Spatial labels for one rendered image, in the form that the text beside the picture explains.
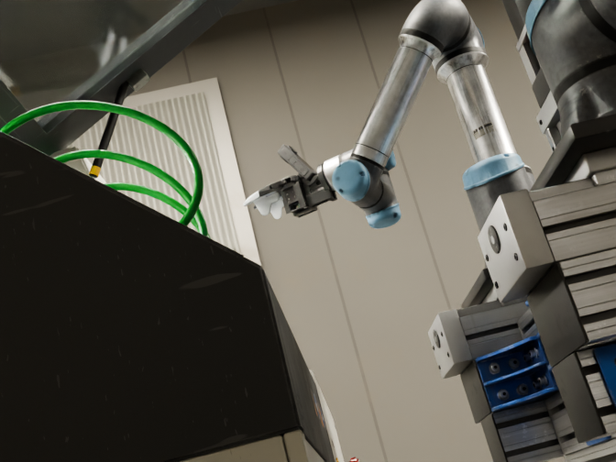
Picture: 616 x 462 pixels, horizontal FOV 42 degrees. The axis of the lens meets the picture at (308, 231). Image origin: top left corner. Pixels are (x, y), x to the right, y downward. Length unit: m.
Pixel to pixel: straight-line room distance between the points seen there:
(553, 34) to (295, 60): 2.63
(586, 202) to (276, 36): 2.89
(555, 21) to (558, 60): 0.05
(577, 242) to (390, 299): 2.30
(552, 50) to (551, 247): 0.29
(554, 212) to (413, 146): 2.55
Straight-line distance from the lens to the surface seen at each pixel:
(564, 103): 1.05
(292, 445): 0.74
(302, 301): 3.16
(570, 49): 1.05
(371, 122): 1.63
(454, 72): 1.76
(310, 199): 1.81
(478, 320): 1.37
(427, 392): 3.11
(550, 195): 0.93
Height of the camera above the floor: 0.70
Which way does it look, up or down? 21 degrees up
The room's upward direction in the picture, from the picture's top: 15 degrees counter-clockwise
